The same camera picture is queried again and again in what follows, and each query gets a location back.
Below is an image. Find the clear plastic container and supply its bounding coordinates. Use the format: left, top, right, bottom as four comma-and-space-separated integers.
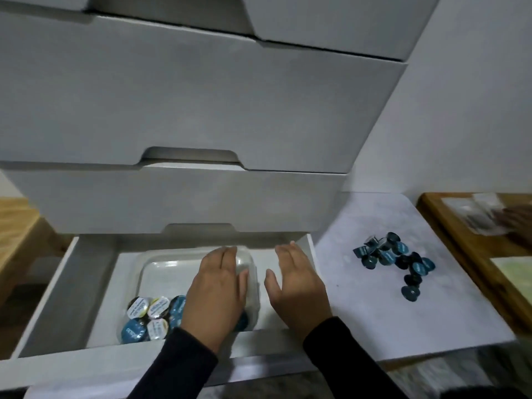
124, 245, 261, 346

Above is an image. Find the open white drawer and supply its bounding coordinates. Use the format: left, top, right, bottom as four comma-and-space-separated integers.
0, 223, 334, 399

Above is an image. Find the pile of dark blue capsules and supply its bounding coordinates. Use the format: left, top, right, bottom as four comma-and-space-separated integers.
352, 232, 436, 302

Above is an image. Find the person's right forearm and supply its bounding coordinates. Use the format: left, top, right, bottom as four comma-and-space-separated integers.
302, 316, 410, 399

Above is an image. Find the white marble board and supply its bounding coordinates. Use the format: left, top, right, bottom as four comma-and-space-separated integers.
313, 192, 516, 363

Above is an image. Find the person's right hand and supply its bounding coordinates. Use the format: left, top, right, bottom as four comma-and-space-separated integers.
264, 242, 333, 341

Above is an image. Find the person's left hand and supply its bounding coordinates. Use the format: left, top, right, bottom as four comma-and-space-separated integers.
181, 246, 250, 353

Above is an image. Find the pale green paper sheet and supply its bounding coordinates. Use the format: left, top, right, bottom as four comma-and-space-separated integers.
490, 256, 532, 296

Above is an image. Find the person's left forearm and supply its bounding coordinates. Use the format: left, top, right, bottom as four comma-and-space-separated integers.
139, 327, 219, 399

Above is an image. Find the clear plastic packet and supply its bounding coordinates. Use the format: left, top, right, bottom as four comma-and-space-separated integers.
441, 193, 532, 237

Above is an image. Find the tall white drawer front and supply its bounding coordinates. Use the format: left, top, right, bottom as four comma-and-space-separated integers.
0, 5, 408, 174

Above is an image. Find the light wooden furniture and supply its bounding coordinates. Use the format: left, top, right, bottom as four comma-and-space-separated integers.
0, 197, 72, 306

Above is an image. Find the cluster of mixed-lid coffee capsules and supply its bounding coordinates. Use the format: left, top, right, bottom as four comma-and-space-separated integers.
121, 295, 250, 345

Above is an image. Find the wooden tray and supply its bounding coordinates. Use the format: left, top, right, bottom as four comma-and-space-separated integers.
416, 192, 532, 334

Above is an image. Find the shallow white drawer front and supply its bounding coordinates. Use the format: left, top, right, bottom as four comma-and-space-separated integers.
0, 147, 348, 236

